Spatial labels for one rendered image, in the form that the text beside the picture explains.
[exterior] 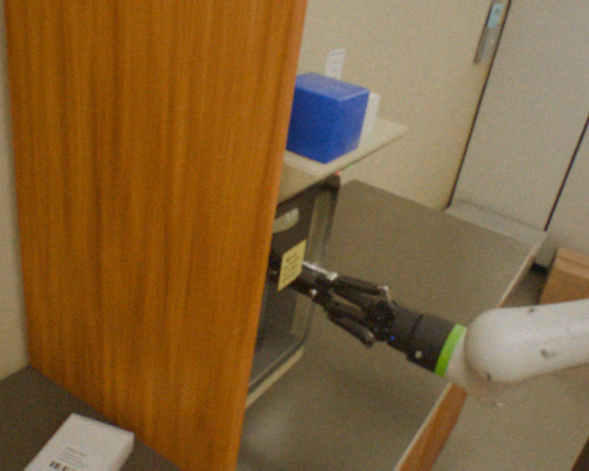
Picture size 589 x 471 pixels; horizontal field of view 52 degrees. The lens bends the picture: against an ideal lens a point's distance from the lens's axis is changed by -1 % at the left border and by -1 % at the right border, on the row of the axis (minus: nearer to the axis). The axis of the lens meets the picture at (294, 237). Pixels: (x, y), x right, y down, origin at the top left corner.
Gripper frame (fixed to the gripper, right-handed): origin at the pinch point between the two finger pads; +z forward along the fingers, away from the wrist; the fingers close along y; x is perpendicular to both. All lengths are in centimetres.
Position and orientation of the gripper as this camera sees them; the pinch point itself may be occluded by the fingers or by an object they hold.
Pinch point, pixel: (314, 287)
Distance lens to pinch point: 112.3
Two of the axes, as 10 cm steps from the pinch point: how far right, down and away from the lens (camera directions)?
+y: 1.4, -8.7, -4.8
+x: -5.3, 3.4, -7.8
